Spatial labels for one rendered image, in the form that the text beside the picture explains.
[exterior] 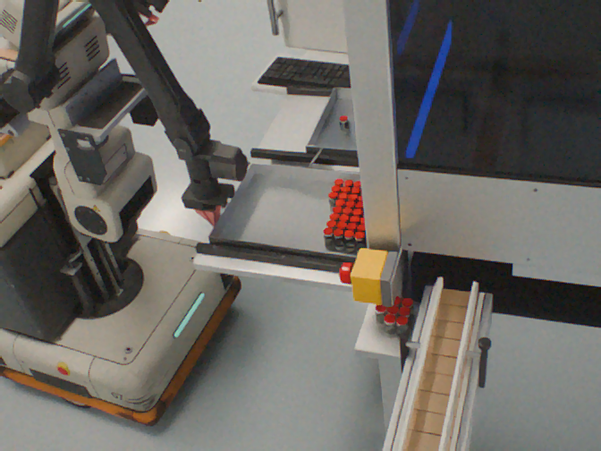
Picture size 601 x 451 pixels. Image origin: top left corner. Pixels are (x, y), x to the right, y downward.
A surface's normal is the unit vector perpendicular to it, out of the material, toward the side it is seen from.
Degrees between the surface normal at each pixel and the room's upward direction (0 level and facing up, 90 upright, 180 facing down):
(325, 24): 90
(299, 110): 0
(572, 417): 90
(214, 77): 0
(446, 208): 90
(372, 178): 90
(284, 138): 0
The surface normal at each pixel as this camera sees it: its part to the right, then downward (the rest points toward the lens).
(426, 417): -0.14, -0.73
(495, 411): -0.30, 0.67
